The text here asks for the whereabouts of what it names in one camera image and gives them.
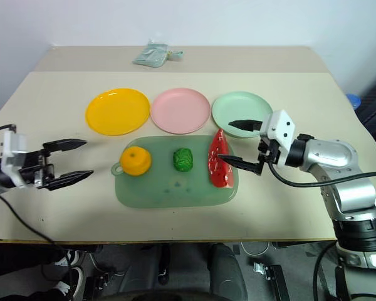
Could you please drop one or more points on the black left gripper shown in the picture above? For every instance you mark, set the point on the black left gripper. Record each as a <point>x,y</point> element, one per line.
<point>34,166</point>

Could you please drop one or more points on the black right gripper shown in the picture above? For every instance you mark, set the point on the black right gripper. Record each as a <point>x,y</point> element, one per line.
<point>271,152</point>

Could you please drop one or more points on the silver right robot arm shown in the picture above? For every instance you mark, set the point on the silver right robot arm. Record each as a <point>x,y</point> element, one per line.
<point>332,153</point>

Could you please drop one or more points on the pale green plate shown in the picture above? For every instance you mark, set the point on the pale green plate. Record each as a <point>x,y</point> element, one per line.
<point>238,106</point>

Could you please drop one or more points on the green vegetable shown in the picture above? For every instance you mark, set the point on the green vegetable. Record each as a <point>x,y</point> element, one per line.
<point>182,160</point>

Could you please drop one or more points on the orange fruit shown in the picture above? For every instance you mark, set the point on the orange fruit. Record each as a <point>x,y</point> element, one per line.
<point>135,160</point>

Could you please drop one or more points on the yellow plate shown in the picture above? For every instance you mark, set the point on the yellow plate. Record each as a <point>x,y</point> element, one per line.
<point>117,111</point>

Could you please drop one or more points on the pink plate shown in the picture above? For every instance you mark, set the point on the pink plate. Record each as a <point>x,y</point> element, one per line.
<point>180,109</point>

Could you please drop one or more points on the red watermelon slice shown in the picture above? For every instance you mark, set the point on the red watermelon slice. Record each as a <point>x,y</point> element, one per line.
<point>221,175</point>

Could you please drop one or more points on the beige table mat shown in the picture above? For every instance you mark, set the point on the beige table mat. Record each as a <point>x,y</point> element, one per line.
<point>65,203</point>

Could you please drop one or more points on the translucent green cutting board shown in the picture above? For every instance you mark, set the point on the translucent green cutting board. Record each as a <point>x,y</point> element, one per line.
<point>175,188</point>

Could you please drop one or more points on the black and white sneaker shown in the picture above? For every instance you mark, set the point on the black and white sneaker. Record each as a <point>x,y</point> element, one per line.
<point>67,257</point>
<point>72,282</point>

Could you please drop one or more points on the black trouser legs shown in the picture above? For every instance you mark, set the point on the black trouser legs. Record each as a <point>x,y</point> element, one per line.
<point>15,266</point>

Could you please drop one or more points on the blue round object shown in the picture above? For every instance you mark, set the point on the blue round object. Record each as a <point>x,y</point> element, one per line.
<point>354,102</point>

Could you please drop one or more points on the pale green pouch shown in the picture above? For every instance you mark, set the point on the pale green pouch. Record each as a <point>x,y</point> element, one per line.
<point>150,56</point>

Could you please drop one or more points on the dark rounded shape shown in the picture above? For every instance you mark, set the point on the dark rounded shape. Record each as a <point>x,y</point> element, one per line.
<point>227,272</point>

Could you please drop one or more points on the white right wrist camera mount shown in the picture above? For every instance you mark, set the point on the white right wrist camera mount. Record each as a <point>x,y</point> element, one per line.
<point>280,127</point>

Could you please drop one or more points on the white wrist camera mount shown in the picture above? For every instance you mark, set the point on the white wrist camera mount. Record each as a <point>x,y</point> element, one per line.
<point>280,127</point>
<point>14,147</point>

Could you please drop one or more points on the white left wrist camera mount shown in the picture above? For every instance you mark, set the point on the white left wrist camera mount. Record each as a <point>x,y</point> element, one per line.
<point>14,147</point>

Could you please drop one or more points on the metal bracket with black bar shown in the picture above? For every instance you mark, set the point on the metal bracket with black bar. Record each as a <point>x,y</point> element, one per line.
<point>271,276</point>

